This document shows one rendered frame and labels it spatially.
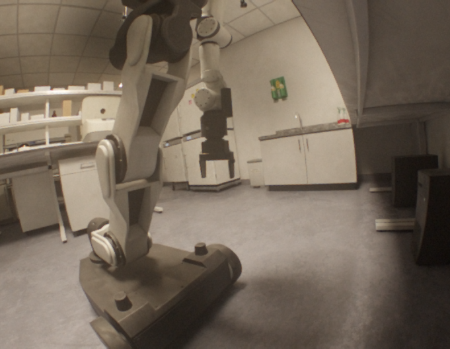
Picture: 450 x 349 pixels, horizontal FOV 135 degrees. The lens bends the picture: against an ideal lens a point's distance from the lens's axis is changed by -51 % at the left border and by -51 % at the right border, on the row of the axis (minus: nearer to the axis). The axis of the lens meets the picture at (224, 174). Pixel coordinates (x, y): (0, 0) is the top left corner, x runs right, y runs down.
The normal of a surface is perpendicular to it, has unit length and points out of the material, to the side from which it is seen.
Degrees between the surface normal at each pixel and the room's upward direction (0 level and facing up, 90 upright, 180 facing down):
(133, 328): 45
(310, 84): 90
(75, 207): 90
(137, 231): 37
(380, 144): 90
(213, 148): 91
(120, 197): 107
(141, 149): 118
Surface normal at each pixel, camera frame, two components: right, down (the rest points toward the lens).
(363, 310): -0.14, -0.99
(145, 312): 0.50, -0.75
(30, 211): 0.76, -0.04
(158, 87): 0.73, 0.60
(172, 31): 0.85, 0.21
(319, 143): -0.63, 0.16
